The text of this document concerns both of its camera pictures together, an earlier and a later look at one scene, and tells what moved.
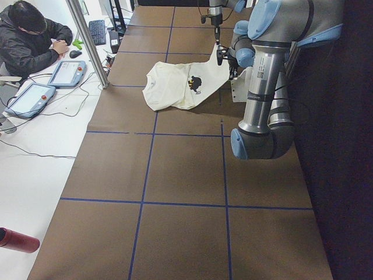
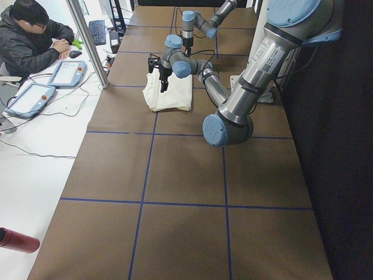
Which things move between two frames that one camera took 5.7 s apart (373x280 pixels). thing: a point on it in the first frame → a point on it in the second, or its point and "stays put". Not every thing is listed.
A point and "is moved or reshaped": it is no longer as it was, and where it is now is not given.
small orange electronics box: x=109 y=61 stays put
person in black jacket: x=29 y=42 stays put
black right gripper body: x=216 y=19 → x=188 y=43
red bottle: x=10 y=239 stays put
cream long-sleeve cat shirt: x=184 y=86 is moved or reshaped
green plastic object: x=77 y=43 stays put
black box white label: x=114 y=41 stays put
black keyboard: x=98 y=31 stays put
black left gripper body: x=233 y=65 → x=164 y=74
